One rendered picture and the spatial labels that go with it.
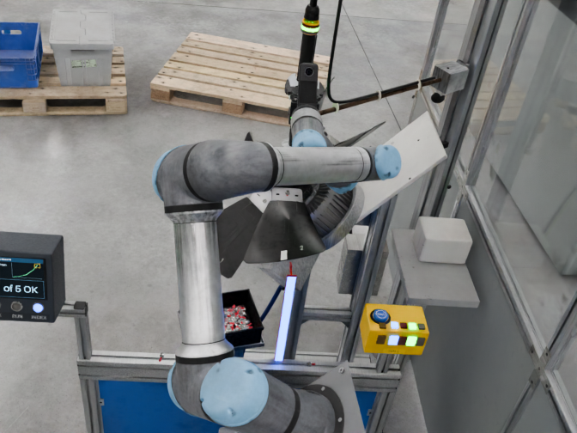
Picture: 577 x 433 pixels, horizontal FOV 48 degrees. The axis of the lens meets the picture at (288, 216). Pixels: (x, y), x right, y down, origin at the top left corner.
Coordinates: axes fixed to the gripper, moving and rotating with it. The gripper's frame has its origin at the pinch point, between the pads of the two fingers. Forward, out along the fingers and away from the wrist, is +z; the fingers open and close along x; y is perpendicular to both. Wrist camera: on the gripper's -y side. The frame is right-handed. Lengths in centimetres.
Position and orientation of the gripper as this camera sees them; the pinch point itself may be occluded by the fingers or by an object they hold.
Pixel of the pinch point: (302, 75)
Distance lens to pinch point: 174.5
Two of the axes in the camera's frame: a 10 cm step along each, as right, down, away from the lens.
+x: 9.9, 0.7, 1.0
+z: -0.4, -6.2, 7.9
